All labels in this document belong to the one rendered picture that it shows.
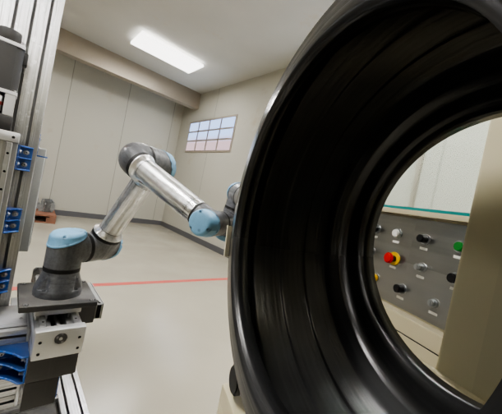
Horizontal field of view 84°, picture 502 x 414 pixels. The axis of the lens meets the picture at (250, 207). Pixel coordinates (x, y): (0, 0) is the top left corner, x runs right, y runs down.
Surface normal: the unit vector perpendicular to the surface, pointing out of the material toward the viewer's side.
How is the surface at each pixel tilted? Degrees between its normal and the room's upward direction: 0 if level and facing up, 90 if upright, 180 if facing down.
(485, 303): 90
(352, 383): 19
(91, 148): 90
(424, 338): 90
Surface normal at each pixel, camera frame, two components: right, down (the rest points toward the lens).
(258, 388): 0.22, -0.97
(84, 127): 0.65, 0.15
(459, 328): -0.92, -0.18
